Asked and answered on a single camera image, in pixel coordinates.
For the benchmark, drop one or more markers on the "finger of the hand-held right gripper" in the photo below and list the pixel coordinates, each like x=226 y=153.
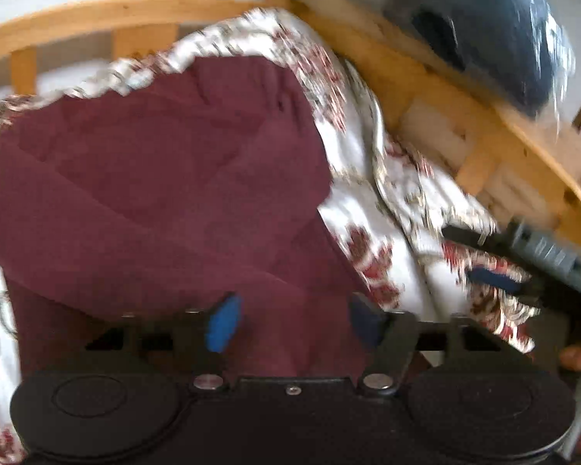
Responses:
x=494 y=278
x=474 y=238

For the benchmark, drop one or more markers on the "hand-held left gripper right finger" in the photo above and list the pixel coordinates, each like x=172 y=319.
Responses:
x=365 y=322

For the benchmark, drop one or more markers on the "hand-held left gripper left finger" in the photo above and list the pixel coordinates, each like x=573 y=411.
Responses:
x=225 y=323

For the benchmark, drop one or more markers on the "wooden bed frame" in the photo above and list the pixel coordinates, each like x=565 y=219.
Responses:
x=445 y=106

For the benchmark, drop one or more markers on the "floral satin bedsheet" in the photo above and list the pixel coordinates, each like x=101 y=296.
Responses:
x=382 y=232

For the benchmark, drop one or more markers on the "maroon small garment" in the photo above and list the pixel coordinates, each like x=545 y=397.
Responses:
x=164 y=213

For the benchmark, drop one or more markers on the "person's right hand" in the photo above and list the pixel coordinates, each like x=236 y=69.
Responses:
x=580 y=356

